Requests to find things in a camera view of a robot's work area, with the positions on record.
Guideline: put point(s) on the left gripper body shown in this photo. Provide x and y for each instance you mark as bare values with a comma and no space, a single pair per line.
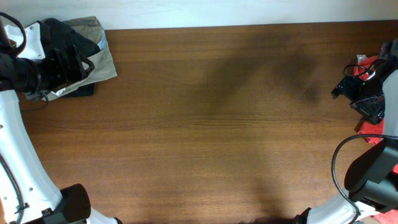
42,76

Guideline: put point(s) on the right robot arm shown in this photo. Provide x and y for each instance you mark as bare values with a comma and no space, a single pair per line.
370,185

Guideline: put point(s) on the khaki folded garment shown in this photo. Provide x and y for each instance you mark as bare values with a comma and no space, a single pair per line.
104,70

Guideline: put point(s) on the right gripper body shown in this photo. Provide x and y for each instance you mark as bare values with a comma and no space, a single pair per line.
368,96

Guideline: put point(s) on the dark green t-shirt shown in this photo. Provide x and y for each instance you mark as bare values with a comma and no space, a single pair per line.
58,35

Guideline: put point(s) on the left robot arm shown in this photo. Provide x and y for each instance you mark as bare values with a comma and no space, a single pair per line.
28,194

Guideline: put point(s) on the black folded garment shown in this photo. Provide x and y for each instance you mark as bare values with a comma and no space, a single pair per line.
82,91

